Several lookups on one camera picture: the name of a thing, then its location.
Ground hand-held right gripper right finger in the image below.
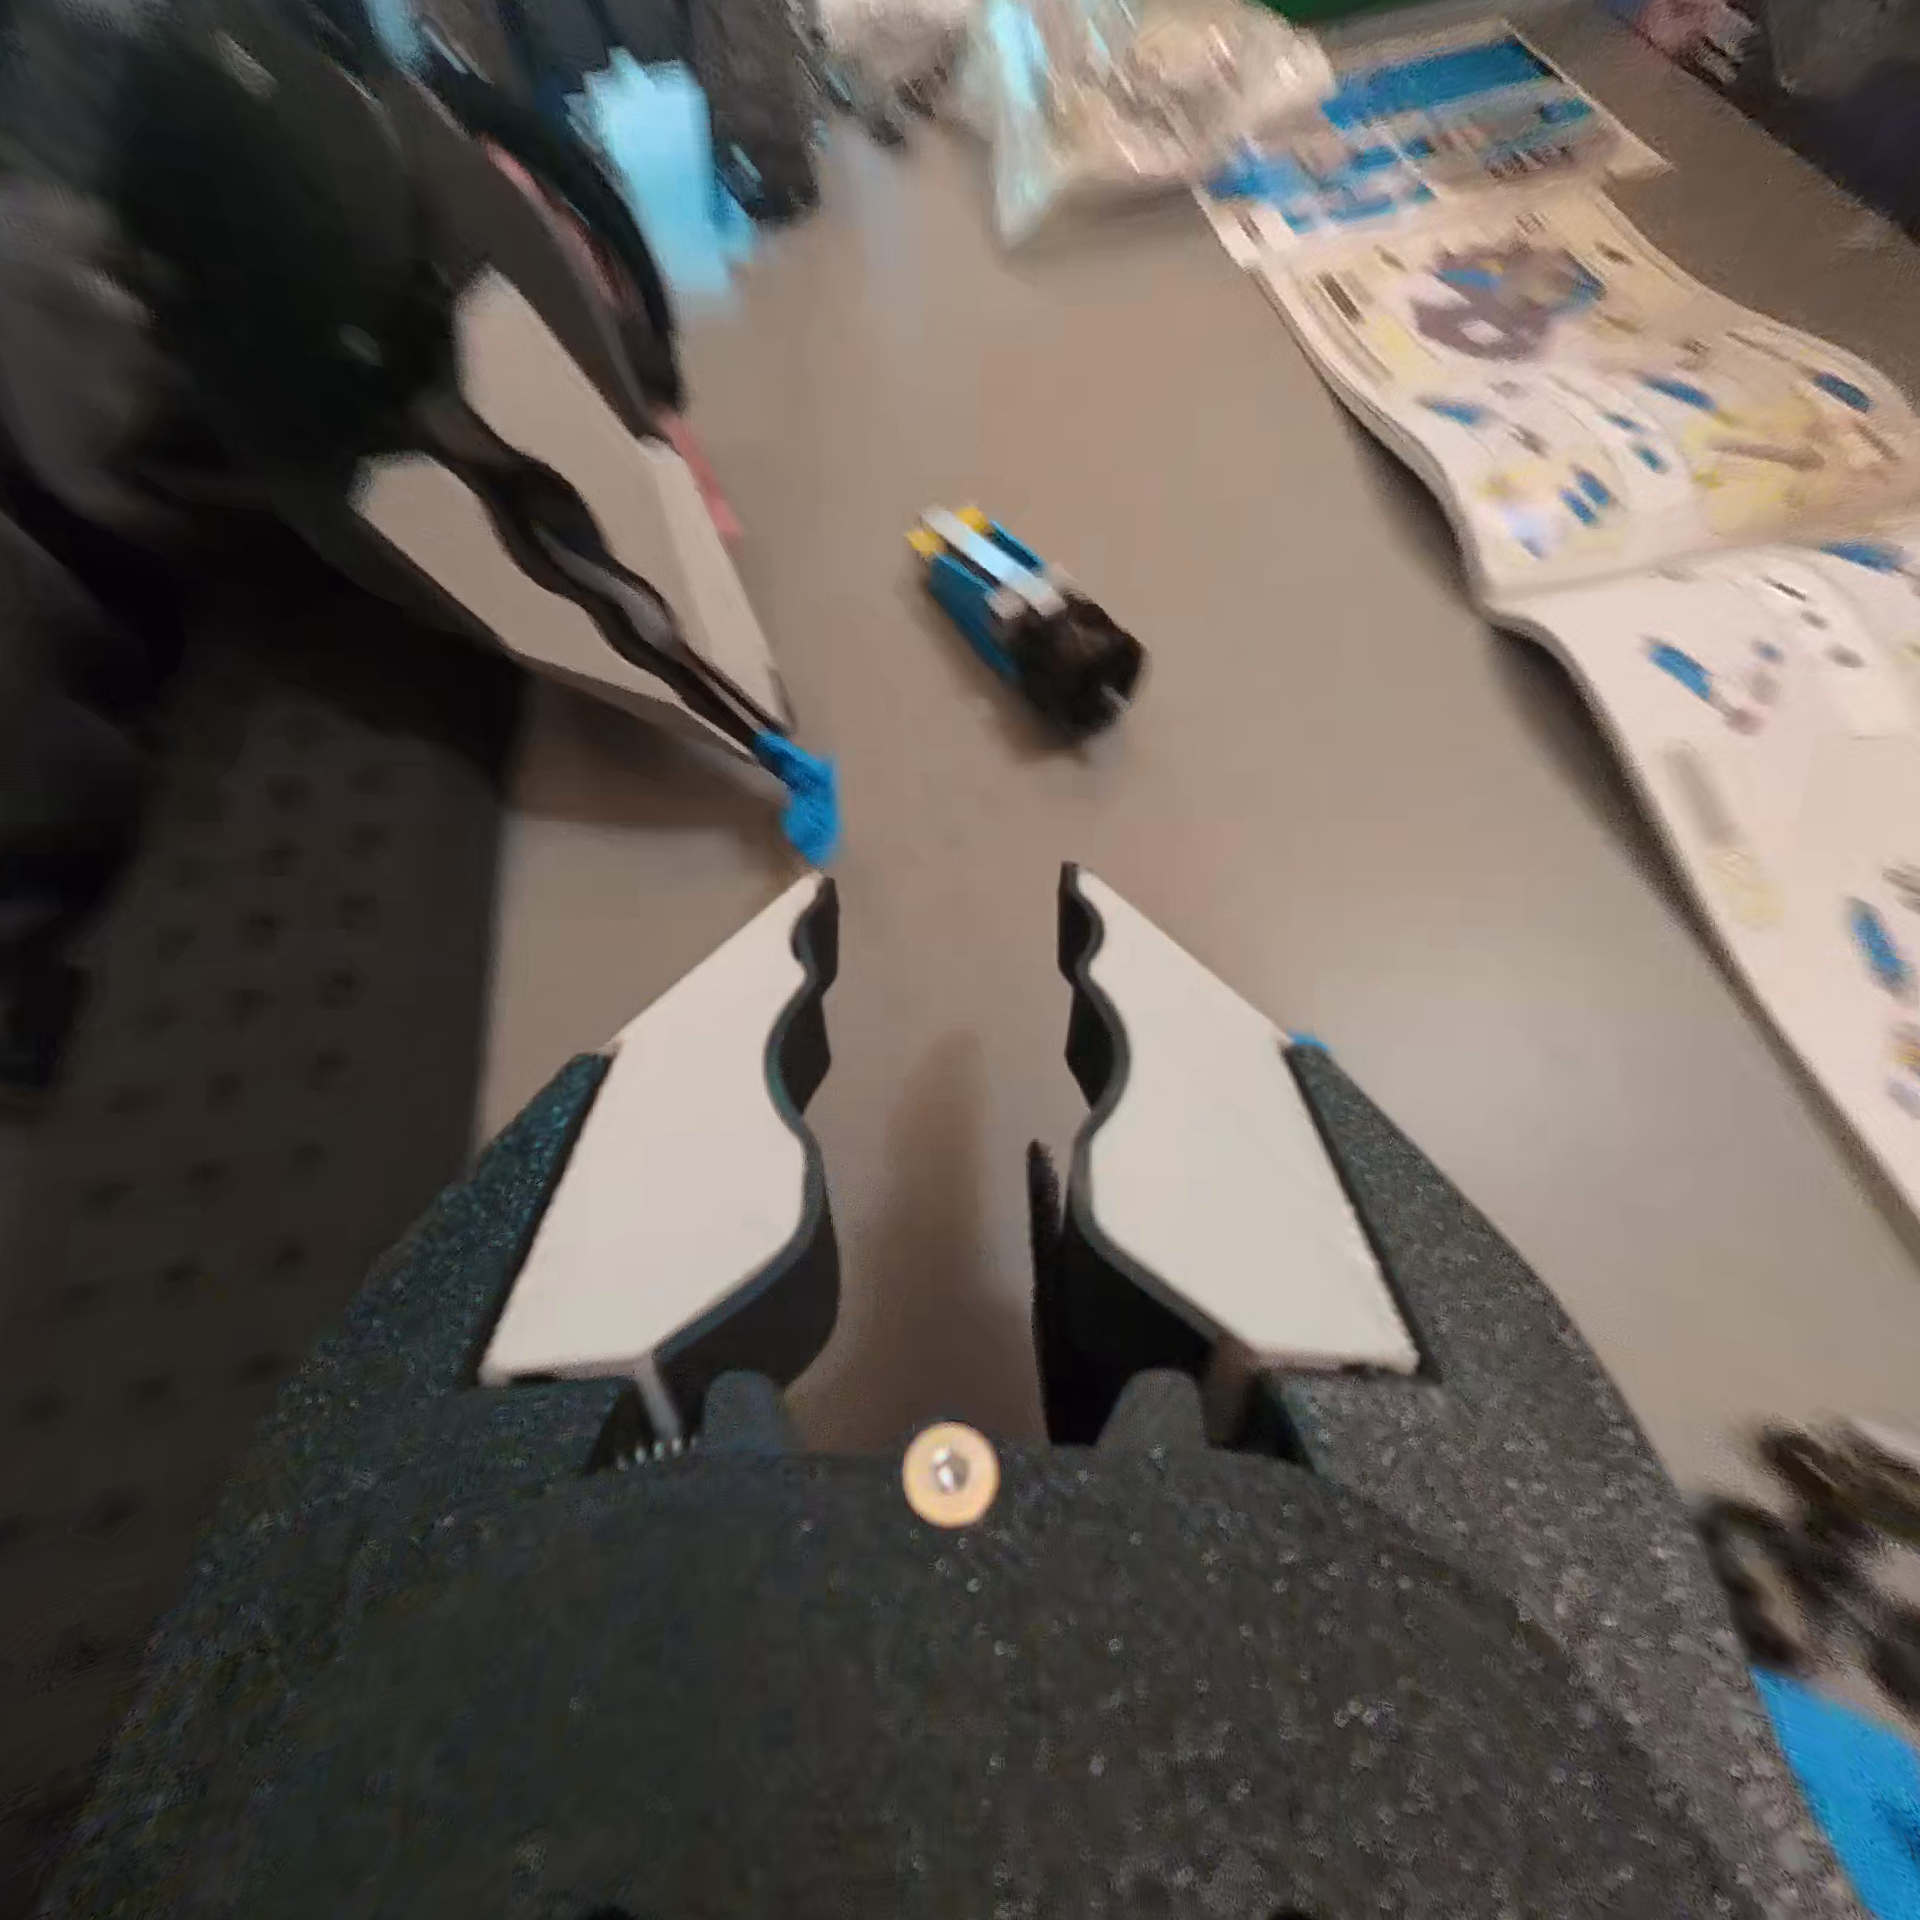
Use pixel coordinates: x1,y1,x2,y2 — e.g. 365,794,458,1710
1027,862,1422,1446

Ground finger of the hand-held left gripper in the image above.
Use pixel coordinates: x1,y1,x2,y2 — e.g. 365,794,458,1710
350,406,780,779
451,270,795,744

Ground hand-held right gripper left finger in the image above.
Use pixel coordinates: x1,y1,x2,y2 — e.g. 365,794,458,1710
476,873,843,1427

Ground blue connector brick black pins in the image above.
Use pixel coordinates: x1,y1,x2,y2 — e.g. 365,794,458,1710
749,727,846,873

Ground grey desk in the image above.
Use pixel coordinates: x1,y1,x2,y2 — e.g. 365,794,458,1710
482,0,1920,1726

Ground blue brick assembly with wheel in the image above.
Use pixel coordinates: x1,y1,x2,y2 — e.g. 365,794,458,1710
905,504,1149,747

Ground black studded floor mat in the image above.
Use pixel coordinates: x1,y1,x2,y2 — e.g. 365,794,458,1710
0,591,521,1920

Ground clear plastic bag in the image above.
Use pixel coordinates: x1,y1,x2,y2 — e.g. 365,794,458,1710
960,0,1335,248

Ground pile of small brick parts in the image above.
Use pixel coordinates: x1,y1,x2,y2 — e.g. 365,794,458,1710
1692,1415,1920,1683

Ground open instruction booklet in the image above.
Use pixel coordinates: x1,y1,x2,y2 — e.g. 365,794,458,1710
1257,181,1920,1254

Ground long blue brick beam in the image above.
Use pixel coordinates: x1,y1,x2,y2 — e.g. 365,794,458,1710
1754,1668,1920,1920

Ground blue printed leaflet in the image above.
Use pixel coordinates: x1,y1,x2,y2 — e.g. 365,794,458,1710
1198,21,1677,277

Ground green box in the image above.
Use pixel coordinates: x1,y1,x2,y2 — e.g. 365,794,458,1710
1257,0,1504,36

